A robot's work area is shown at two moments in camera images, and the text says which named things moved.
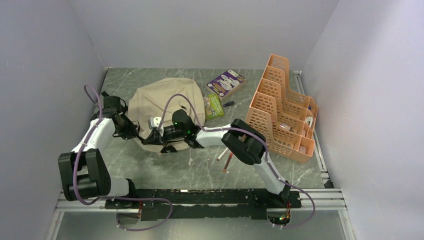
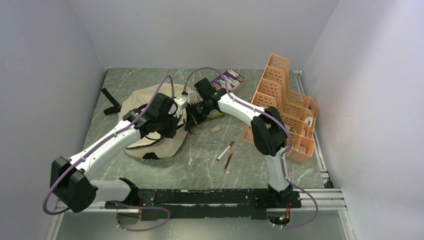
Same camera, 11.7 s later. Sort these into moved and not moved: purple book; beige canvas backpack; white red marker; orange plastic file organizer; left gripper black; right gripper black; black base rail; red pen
Moved: right gripper black; beige canvas backpack; left gripper black
Not moved: white red marker; black base rail; red pen; purple book; orange plastic file organizer
